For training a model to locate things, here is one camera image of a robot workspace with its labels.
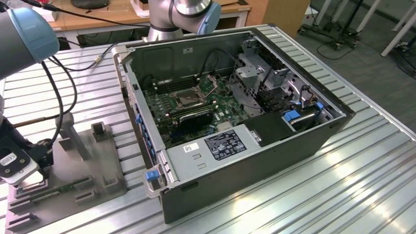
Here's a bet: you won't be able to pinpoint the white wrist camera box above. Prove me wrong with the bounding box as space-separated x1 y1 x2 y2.
0 145 39 186

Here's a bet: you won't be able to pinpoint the green RAM stick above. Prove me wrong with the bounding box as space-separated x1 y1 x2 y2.
30 184 77 203

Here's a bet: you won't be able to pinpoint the black looped internal cable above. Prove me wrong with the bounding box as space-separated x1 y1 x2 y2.
198 49 242 75

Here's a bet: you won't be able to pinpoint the CPU socket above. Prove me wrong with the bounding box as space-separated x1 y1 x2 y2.
173 89 205 111

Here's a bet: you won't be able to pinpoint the black RAM slot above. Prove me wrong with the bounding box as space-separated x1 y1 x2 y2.
151 77 199 88
157 104 207 117
155 81 201 95
159 108 211 122

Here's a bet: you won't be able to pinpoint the black rolling stand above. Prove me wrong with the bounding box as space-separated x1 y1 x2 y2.
297 0 363 51

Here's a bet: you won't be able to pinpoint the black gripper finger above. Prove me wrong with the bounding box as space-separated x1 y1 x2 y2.
31 143 54 181

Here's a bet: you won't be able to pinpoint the wooden cabinet side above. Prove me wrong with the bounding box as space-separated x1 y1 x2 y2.
263 0 309 38

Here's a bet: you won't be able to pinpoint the white open carton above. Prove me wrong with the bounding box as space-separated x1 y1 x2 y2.
129 0 153 18

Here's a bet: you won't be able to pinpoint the black round object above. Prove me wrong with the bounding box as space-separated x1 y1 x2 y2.
70 0 107 8

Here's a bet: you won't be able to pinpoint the silver power supply unit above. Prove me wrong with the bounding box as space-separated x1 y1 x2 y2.
163 123 263 183

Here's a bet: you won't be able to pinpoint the metal socket cover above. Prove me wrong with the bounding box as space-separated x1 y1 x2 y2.
203 74 222 86

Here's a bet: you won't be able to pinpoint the grey metal drive cage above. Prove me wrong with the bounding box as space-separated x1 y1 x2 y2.
233 38 294 114

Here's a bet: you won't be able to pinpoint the internal wire bundle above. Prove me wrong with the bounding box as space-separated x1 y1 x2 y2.
298 84 318 107

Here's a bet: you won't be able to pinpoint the blue disk carrier handle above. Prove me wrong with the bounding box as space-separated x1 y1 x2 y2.
281 109 299 123

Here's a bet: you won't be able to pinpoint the open black PC case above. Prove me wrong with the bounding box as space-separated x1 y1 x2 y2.
109 23 355 224

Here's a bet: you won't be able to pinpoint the black plastic duct cover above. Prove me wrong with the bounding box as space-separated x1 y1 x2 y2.
243 112 298 147

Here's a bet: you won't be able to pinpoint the black cable with metal plug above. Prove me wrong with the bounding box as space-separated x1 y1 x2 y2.
47 41 121 72

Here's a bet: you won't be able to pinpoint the grey parts rack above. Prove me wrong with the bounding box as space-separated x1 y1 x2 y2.
5 114 127 232

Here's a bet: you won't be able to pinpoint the white table legs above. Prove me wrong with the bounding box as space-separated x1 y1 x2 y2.
379 0 416 57

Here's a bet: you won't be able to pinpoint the green motherboard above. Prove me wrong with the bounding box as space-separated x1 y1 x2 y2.
142 74 253 150

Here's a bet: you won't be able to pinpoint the thin black cable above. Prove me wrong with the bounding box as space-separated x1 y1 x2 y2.
23 0 151 28

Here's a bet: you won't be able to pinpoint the silver metal tube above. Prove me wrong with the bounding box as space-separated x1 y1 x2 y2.
289 112 315 125

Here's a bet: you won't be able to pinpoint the silver CPU chip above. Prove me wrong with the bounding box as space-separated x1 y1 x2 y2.
18 182 46 191

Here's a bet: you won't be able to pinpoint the wooden desk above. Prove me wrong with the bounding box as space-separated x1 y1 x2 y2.
31 0 253 51

